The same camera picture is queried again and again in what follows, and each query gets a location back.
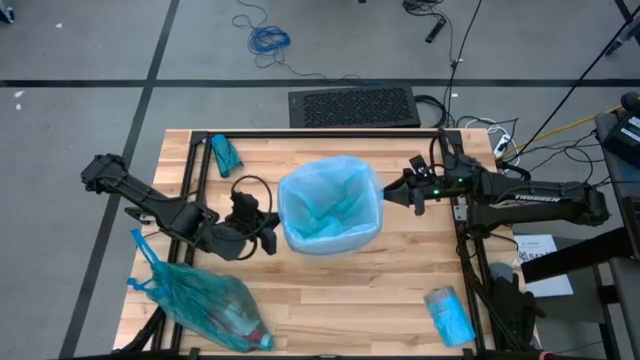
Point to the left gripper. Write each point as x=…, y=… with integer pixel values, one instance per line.
x=235, y=232

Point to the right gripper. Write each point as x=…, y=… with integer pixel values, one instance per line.
x=432, y=187

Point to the light blue trash bag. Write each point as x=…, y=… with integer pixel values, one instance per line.
x=330, y=205

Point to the teal plastic trash bag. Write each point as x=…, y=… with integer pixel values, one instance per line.
x=200, y=305

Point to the red Core Power bottle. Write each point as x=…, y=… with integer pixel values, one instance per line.
x=247, y=334

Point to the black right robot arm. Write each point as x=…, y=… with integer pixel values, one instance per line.
x=540, y=200

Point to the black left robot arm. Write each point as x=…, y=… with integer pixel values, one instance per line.
x=150, y=205

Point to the dark teal bag roll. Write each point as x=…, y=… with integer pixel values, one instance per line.
x=226, y=155

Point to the blue bag pack clear wrap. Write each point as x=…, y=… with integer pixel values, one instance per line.
x=450, y=317

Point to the black perforated computer case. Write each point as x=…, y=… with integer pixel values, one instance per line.
x=355, y=107

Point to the white power strip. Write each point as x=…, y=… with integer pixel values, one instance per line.
x=502, y=142

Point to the white paper sheet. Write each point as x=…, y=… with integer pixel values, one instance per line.
x=545, y=270

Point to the black glove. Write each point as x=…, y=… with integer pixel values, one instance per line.
x=515, y=310

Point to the slanted black pole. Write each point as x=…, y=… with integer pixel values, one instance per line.
x=575, y=82

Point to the black side desk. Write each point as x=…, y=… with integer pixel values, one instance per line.
x=622, y=200

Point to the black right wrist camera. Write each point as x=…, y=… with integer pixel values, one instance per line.
x=419, y=166

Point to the black table frame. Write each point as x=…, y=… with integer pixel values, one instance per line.
x=192, y=165

